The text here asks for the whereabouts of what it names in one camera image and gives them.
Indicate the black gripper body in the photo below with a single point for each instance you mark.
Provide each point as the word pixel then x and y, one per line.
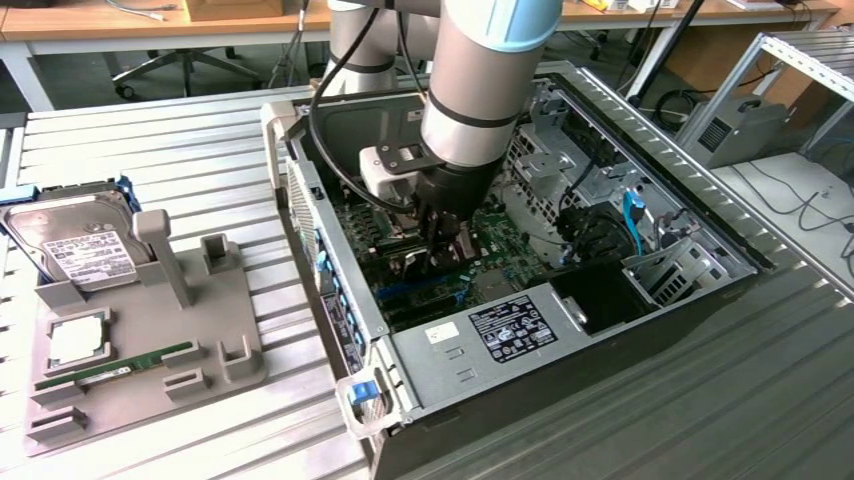
pixel 457 192

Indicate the green black graphics card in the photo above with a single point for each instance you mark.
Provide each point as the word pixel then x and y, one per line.
pixel 414 264

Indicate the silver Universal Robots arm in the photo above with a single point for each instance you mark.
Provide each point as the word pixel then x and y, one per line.
pixel 467 100

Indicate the CPU socket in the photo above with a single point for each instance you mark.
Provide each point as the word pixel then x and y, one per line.
pixel 390 225

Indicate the blue expansion slot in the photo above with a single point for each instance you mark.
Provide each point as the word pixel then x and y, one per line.
pixel 407 290

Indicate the green motherboard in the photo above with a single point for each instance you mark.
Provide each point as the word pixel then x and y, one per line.
pixel 514 240

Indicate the silver chipset chip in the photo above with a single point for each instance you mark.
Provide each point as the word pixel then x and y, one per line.
pixel 495 287

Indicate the long black expansion slot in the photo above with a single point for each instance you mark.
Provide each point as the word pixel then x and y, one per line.
pixel 430 317
pixel 421 304

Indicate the silver metal drive cage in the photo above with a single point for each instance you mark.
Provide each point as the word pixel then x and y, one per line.
pixel 541 170

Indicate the blue card clip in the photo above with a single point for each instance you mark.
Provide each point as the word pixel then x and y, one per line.
pixel 359 341
pixel 323 261
pixel 342 301
pixel 351 319

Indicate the silver labelled power supply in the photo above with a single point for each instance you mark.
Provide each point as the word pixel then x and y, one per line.
pixel 434 370

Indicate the black plastic shroud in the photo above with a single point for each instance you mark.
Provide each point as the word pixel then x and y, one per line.
pixel 594 300

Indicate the blue case latch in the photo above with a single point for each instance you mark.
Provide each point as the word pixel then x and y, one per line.
pixel 362 391

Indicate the black office chair base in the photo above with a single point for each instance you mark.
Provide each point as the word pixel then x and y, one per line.
pixel 187 65
pixel 590 37

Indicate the silver slotted disk bay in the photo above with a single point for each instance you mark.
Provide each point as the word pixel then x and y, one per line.
pixel 697 272

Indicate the open black PC case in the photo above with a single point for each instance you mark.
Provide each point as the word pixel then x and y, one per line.
pixel 601 400

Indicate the black tripod pole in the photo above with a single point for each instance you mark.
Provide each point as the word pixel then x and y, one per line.
pixel 673 50

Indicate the grey metal control box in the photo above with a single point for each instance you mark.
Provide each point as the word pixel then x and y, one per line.
pixel 747 135

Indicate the white small box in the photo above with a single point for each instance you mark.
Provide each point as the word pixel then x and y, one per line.
pixel 641 5

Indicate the brown wooden cabinet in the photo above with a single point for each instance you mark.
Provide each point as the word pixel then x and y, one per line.
pixel 707 55

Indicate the green RAM stick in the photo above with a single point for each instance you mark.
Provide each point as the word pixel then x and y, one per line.
pixel 154 357

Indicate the brown cardboard box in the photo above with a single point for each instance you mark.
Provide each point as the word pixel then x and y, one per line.
pixel 234 10

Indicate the grey plastic parts rack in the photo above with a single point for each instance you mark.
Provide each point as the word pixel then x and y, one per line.
pixel 134 340

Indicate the silver hard disk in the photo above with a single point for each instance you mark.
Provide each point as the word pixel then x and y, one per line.
pixel 74 240

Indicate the silver CPU chip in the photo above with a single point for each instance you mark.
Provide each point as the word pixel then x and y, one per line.
pixel 76 342

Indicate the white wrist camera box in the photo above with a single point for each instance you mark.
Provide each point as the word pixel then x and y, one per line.
pixel 387 185

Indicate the aluminium frame shelf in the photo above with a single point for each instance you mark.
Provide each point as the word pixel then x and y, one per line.
pixel 734 80

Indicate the wooden desk white frame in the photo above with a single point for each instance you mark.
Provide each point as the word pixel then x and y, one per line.
pixel 67 27
pixel 767 14

